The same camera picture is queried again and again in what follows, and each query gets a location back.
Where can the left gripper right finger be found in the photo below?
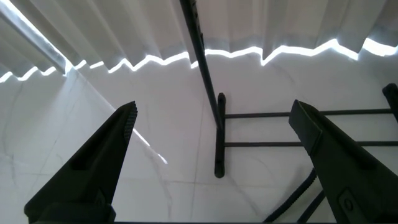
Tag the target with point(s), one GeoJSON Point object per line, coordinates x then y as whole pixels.
{"type": "Point", "coordinates": [357, 186]}

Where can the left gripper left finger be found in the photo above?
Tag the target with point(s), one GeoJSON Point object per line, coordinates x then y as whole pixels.
{"type": "Point", "coordinates": [87, 186]}

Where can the black clothes rack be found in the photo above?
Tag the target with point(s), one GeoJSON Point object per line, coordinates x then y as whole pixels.
{"type": "Point", "coordinates": [202, 62]}

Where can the white curtain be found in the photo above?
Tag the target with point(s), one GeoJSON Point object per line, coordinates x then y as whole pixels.
{"type": "Point", "coordinates": [248, 21]}

